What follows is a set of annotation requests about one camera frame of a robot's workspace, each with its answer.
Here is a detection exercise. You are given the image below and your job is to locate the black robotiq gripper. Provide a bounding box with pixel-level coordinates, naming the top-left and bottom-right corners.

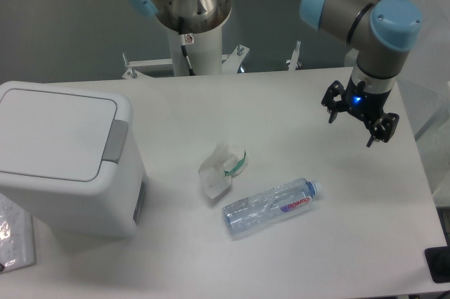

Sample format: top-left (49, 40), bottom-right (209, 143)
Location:
top-left (321, 66), bottom-right (399, 147)

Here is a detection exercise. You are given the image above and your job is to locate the white push-top trash can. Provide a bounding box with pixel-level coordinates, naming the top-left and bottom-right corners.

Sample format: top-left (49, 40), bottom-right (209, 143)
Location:
top-left (1, 82), bottom-right (146, 237)

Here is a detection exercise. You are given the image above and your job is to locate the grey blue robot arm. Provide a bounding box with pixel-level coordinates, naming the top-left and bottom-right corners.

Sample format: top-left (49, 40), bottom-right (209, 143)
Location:
top-left (127, 0), bottom-right (422, 142)

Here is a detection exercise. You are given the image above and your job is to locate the translucent plastic storage box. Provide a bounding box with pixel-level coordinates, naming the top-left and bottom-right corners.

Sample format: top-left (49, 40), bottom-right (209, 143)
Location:
top-left (398, 0), bottom-right (449, 208)

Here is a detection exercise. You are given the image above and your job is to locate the silver table clamp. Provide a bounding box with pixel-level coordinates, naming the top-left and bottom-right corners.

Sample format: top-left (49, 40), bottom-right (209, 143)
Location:
top-left (285, 40), bottom-right (302, 71)

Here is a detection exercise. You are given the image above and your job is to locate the crumpled clear plastic wrapper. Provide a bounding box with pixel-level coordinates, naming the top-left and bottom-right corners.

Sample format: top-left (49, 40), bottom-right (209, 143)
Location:
top-left (198, 143), bottom-right (248, 200)

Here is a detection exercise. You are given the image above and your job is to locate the crushed clear plastic bottle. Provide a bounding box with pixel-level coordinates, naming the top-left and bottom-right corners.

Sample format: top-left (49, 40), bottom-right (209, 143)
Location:
top-left (221, 178), bottom-right (322, 239)

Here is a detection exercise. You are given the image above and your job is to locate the black device at edge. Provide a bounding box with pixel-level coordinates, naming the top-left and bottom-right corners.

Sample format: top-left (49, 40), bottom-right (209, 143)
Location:
top-left (425, 246), bottom-right (449, 284)

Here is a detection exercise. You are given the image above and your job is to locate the white whiteboard tablet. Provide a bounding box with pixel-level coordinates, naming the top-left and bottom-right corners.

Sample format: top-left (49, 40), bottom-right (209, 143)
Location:
top-left (1, 194), bottom-right (37, 274)

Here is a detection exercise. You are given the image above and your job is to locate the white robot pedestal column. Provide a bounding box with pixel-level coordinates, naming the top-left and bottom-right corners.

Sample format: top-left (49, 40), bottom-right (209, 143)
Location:
top-left (167, 27), bottom-right (222, 77)

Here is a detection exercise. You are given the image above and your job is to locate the black cable on pedestal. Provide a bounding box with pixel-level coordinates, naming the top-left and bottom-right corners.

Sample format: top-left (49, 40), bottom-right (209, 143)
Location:
top-left (177, 16), bottom-right (196, 77)

